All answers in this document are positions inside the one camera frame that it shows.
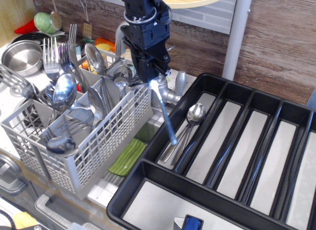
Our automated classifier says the black blue robot gripper body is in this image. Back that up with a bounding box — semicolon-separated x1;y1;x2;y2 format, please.
122;0;172;67

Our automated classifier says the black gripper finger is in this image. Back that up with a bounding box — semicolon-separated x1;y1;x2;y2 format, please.
134;56;158;82
154;61;171;77

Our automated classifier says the small steel spoon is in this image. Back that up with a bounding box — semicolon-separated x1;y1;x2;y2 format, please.
149;77;178;145

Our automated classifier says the fork at back basket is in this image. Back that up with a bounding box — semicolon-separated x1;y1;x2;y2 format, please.
115;39;121;61

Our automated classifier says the tall spoon at back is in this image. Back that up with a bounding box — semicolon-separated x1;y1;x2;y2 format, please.
84;43;106;75

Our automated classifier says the top spoon in tray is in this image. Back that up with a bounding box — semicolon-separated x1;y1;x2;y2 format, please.
159;103;206;163

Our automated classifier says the spoon in tray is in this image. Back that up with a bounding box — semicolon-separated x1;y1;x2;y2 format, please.
159;103;206;163
171;124;195;167

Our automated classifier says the spoon in middle compartment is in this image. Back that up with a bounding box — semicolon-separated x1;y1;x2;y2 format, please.
87;87;104;125

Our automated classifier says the lower spoon in tray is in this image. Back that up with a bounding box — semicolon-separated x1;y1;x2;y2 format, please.
171;124;195;167

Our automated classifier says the large spoon bowl left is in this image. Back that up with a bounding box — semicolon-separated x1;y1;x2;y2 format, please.
53;74;77;113

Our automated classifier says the grey plastic cutlery basket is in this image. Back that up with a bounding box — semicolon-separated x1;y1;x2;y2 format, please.
0;48;154;200

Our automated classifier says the large spoon front corner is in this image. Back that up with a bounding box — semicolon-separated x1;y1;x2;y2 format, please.
46;137;76;155

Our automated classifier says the black cutlery tray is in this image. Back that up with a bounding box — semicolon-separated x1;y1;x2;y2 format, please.
107;74;316;230

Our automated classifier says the silver toy faucet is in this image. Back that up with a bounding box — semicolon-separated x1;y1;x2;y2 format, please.
116;21;187;105

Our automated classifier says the orange toy vegetable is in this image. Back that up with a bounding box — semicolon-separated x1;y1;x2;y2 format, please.
94;38;116;53

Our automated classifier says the tall thin fork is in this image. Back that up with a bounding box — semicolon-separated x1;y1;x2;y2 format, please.
68;24;86;92

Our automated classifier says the steel fork at left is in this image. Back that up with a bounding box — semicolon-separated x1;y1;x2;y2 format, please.
42;37;60;83

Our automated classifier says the green ribbed plate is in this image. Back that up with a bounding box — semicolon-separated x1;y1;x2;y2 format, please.
108;139;146;176

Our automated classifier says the green toy ball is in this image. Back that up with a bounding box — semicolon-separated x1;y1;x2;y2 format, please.
34;11;62;34

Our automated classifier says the red toy pepper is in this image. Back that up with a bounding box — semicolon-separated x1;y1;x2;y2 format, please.
14;19;38;35

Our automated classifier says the steel round pan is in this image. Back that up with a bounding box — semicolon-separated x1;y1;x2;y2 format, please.
1;40;43;77

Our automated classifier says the blue object at bottom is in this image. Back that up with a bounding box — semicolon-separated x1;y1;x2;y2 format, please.
182;215;203;230

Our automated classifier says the grey metal post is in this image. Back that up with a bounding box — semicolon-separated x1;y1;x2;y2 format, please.
222;0;252;81

